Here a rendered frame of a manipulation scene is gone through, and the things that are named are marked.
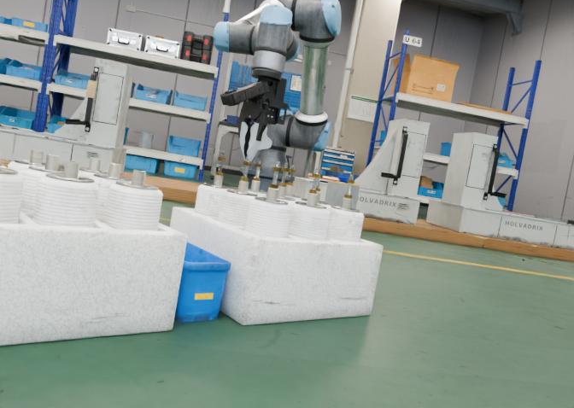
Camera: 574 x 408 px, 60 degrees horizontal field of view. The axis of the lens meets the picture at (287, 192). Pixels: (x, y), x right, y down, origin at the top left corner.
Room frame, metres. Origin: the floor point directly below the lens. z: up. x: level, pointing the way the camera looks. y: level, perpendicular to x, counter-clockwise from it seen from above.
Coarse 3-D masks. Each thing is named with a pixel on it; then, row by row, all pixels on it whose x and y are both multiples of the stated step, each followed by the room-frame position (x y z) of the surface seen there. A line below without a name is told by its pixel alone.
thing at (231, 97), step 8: (240, 88) 1.17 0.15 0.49; (248, 88) 1.14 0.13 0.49; (256, 88) 1.16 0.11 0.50; (264, 88) 1.18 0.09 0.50; (224, 96) 1.13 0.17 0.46; (232, 96) 1.12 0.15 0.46; (240, 96) 1.13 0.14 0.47; (248, 96) 1.15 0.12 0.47; (224, 104) 1.14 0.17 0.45; (232, 104) 1.12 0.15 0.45
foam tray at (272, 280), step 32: (192, 224) 1.21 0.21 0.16; (224, 224) 1.12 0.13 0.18; (224, 256) 1.08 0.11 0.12; (256, 256) 1.00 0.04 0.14; (288, 256) 1.05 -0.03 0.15; (320, 256) 1.11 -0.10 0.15; (352, 256) 1.18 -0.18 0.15; (256, 288) 1.01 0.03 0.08; (288, 288) 1.06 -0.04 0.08; (320, 288) 1.12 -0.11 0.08; (352, 288) 1.19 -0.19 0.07; (256, 320) 1.02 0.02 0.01; (288, 320) 1.07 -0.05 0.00
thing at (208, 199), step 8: (200, 192) 1.26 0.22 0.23; (208, 192) 1.24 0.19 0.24; (216, 192) 1.24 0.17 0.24; (200, 200) 1.25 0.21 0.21; (208, 200) 1.24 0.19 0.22; (216, 200) 1.24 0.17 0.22; (200, 208) 1.25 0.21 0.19; (208, 208) 1.24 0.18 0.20; (216, 208) 1.24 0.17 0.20; (208, 216) 1.24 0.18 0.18; (216, 216) 1.25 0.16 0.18
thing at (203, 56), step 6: (186, 48) 5.78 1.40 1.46; (186, 54) 5.77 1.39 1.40; (192, 54) 5.79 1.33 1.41; (198, 54) 5.78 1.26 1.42; (204, 54) 5.82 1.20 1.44; (210, 54) 5.85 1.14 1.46; (186, 60) 5.78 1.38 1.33; (192, 60) 5.85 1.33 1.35; (198, 60) 5.86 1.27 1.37; (204, 60) 5.82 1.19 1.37; (210, 60) 5.88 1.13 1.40
